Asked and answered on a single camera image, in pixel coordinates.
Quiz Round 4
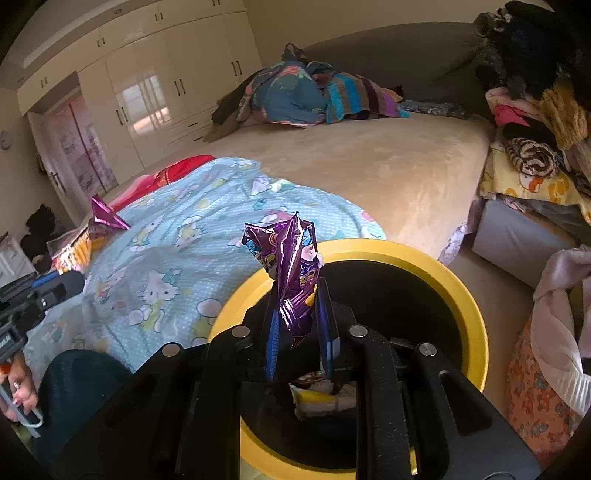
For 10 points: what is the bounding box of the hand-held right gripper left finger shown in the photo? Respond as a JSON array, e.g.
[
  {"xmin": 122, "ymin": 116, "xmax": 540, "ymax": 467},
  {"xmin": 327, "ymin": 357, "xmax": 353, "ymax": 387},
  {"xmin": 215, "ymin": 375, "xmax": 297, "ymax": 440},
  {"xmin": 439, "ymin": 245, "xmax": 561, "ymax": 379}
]
[{"xmin": 51, "ymin": 279, "xmax": 283, "ymax": 480}]

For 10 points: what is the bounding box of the person's left hand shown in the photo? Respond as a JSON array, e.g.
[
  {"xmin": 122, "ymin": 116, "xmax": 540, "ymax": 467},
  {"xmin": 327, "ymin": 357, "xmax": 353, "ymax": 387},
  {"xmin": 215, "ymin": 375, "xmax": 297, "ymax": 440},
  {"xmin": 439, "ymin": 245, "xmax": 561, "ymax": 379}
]
[{"xmin": 0, "ymin": 357, "xmax": 38, "ymax": 424}]

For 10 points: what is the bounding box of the pink cloth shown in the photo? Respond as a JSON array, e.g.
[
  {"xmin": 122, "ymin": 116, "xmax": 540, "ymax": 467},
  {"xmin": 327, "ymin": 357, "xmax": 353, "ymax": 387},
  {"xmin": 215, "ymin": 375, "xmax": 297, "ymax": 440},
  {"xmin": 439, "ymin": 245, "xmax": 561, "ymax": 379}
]
[{"xmin": 485, "ymin": 88, "xmax": 542, "ymax": 128}]

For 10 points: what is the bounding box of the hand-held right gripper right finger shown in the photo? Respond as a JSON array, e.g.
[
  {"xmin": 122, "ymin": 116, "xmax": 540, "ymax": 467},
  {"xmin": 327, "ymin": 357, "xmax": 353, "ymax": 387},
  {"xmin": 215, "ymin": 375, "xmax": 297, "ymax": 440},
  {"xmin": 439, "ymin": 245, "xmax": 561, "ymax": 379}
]
[{"xmin": 316, "ymin": 277, "xmax": 543, "ymax": 480}]

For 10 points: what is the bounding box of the dark grey furry garment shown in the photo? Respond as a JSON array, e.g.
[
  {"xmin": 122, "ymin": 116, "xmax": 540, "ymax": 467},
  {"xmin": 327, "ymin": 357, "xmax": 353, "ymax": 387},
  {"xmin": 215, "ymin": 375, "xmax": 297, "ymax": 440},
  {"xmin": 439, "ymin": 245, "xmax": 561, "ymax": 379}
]
[{"xmin": 475, "ymin": 11, "xmax": 528, "ymax": 100}]

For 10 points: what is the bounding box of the orange floral laundry basket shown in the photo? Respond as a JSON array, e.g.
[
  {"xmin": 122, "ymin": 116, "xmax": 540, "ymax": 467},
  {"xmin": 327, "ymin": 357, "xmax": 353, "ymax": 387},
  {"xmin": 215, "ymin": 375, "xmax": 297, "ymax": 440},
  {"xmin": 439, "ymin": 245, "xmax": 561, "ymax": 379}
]
[{"xmin": 505, "ymin": 318, "xmax": 588, "ymax": 456}]

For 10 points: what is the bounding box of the black garment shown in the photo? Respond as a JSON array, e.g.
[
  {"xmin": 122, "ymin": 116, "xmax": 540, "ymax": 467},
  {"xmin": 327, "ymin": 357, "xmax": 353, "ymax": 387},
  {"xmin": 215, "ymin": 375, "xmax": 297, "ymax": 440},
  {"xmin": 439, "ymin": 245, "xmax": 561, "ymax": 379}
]
[{"xmin": 501, "ymin": 0, "xmax": 591, "ymax": 100}]

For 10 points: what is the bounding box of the dark patterned cloth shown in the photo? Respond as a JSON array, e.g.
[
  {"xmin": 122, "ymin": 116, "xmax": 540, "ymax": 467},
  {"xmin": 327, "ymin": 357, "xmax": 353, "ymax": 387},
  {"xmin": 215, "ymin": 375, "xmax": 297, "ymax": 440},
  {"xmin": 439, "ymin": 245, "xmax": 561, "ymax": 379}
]
[{"xmin": 399, "ymin": 100, "xmax": 472, "ymax": 121}]

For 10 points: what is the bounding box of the orange snack packet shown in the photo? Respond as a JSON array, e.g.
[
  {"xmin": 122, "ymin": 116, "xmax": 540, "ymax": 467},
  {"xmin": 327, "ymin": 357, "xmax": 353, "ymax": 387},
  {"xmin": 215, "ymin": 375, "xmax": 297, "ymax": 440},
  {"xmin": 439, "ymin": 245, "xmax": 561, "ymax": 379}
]
[{"xmin": 52, "ymin": 195, "xmax": 131, "ymax": 274}]

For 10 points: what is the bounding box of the striped blanket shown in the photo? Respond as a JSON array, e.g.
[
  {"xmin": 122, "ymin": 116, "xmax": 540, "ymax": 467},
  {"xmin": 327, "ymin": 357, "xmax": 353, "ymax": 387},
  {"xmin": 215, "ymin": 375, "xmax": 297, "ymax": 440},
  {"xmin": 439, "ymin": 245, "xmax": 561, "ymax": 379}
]
[{"xmin": 323, "ymin": 71, "xmax": 403, "ymax": 125}]

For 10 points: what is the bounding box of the white drawer cabinet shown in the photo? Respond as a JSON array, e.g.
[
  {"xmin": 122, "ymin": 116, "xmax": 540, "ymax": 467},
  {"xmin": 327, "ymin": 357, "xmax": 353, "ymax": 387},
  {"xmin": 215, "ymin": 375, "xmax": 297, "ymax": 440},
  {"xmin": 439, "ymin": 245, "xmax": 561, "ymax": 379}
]
[{"xmin": 0, "ymin": 231, "xmax": 36, "ymax": 283}]

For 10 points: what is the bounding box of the black plush toy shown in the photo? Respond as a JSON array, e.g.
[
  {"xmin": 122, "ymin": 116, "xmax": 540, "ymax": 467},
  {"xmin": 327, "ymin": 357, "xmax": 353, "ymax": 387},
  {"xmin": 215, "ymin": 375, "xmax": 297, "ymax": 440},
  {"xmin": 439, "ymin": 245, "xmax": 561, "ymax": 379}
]
[{"xmin": 21, "ymin": 204, "xmax": 59, "ymax": 274}]

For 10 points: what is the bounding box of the purple foil snack wrapper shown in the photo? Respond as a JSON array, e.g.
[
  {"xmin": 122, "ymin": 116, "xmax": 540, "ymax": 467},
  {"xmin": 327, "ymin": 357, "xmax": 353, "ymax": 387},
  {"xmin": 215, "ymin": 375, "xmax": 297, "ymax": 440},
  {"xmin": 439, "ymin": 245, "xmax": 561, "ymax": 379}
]
[{"xmin": 242, "ymin": 211, "xmax": 324, "ymax": 354}]

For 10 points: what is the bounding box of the blue floral quilt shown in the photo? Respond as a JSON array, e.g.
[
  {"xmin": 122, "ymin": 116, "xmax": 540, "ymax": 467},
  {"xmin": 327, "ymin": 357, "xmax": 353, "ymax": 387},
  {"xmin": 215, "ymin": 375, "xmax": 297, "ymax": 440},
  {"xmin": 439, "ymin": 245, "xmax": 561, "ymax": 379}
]
[{"xmin": 238, "ymin": 42, "xmax": 334, "ymax": 127}]

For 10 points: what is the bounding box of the dark brown cloth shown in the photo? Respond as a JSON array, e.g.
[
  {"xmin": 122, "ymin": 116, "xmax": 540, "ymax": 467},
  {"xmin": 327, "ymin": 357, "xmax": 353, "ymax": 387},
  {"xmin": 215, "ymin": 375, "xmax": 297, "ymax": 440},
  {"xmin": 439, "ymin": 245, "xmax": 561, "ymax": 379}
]
[{"xmin": 203, "ymin": 76, "xmax": 260, "ymax": 144}]

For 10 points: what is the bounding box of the beige bed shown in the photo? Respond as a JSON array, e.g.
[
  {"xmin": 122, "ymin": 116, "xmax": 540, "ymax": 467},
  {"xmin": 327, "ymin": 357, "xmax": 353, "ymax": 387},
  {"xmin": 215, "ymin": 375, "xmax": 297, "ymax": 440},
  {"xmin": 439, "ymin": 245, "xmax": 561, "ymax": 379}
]
[{"xmin": 111, "ymin": 111, "xmax": 498, "ymax": 267}]

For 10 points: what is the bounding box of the door with pink cat pictures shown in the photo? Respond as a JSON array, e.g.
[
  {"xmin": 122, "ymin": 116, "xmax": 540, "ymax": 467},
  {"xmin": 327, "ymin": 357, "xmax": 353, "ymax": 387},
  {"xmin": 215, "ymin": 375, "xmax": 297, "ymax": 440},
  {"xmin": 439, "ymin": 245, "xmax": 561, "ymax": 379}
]
[{"xmin": 28, "ymin": 71, "xmax": 119, "ymax": 227}]

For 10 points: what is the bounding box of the yellow round waste bin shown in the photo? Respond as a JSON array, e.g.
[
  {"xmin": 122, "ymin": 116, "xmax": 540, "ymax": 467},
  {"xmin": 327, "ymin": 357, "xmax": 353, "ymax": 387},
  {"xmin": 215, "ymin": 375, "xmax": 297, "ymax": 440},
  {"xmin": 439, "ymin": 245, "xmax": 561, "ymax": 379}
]
[{"xmin": 208, "ymin": 239, "xmax": 489, "ymax": 480}]

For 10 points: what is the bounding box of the brown striped knit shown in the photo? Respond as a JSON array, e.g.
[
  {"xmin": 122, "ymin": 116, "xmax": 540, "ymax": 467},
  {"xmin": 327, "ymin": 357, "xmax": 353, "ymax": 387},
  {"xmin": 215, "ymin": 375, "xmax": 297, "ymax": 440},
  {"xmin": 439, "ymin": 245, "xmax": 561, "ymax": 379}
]
[{"xmin": 502, "ymin": 137, "xmax": 560, "ymax": 177}]

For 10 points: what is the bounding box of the red blanket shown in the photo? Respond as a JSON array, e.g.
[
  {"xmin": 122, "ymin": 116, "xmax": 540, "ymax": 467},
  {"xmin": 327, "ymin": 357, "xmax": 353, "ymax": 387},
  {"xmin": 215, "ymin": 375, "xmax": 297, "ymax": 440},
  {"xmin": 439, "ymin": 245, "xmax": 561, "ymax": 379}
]
[{"xmin": 106, "ymin": 154, "xmax": 216, "ymax": 213}]

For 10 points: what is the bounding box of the cream wardrobe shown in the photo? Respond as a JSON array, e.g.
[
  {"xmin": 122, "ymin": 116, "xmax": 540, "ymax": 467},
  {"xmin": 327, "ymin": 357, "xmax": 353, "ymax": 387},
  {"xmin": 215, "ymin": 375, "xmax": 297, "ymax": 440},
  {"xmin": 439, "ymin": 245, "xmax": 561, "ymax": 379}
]
[{"xmin": 16, "ymin": 0, "xmax": 264, "ymax": 172}]

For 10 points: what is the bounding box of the grey headboard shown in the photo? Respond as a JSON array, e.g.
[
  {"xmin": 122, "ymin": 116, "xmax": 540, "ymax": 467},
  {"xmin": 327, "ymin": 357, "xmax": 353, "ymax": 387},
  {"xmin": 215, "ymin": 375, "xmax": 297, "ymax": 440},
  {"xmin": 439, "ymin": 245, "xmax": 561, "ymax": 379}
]
[{"xmin": 299, "ymin": 21, "xmax": 498, "ymax": 123}]

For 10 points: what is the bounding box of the person's dark green trouser leg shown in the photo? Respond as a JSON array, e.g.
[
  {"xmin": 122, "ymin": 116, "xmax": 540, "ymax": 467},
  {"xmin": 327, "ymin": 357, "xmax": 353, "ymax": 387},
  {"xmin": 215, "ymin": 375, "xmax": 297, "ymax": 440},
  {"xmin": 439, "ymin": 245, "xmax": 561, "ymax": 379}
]
[{"xmin": 31, "ymin": 350, "xmax": 136, "ymax": 480}]

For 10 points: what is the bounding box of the yellow printed blanket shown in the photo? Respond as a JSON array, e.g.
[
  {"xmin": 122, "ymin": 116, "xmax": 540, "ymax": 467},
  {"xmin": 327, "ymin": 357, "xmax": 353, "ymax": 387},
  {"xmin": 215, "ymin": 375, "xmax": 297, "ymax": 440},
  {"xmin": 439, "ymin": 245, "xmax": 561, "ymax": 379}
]
[{"xmin": 477, "ymin": 137, "xmax": 591, "ymax": 223}]

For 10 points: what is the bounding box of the light blue cat print blanket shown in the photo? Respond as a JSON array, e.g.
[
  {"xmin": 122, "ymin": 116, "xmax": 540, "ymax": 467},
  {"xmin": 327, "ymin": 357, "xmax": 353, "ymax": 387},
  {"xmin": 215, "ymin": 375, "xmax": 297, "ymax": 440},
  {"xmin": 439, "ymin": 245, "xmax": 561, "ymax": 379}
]
[{"xmin": 23, "ymin": 157, "xmax": 387, "ymax": 376}]

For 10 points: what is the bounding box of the yellow knit garment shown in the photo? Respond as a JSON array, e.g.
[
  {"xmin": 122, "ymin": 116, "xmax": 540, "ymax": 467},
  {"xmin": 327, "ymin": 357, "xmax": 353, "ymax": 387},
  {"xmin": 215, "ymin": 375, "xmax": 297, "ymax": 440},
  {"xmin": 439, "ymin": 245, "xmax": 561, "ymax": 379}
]
[{"xmin": 537, "ymin": 76, "xmax": 591, "ymax": 151}]

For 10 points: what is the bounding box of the grey ottoman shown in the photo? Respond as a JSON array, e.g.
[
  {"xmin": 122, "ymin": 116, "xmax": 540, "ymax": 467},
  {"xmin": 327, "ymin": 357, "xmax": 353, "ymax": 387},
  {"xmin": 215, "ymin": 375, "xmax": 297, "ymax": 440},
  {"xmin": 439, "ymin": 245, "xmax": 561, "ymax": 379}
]
[{"xmin": 471, "ymin": 198, "xmax": 583, "ymax": 278}]

